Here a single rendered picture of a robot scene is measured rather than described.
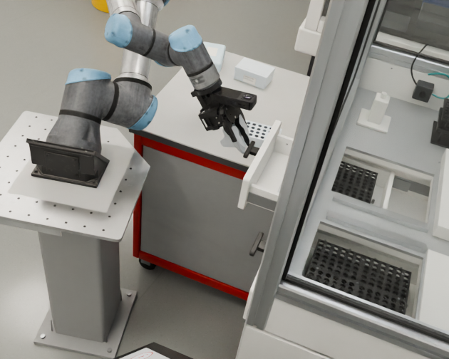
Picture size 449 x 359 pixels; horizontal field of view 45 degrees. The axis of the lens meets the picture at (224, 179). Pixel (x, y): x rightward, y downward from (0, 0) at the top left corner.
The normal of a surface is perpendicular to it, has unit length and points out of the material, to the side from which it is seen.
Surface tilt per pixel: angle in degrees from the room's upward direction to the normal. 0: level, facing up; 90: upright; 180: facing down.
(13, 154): 0
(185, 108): 0
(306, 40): 90
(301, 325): 90
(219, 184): 90
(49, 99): 0
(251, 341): 90
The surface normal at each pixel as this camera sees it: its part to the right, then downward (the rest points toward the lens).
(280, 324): -0.36, 0.60
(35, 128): 0.12, -0.73
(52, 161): -0.15, 0.66
